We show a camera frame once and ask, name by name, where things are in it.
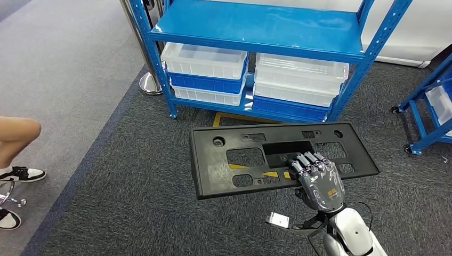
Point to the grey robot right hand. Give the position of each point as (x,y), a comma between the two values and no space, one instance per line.
(323,187)

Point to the black plastic plate holder part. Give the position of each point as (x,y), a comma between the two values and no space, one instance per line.
(212,166)

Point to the blue wheeled shelf cart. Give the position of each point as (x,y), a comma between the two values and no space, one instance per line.
(417,127)

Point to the blue metal shelf rack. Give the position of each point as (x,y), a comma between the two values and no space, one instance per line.
(261,24)

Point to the blue plastic bin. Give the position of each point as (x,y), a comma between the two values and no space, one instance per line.
(289,109)
(204,84)

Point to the yellow floor tape rectangle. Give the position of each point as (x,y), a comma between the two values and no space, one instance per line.
(216,121)

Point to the white car with red stripe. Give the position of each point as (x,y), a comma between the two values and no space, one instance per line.
(416,32)

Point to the chrome chair base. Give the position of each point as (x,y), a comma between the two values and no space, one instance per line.
(17,202)

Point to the person's left leg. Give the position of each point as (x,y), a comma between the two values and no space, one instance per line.
(14,137)

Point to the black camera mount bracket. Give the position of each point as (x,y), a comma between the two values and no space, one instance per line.
(310,228)

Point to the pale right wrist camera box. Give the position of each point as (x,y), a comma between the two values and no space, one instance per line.
(278,220)

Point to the chrome stanchion post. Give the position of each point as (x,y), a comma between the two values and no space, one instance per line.
(150,84)

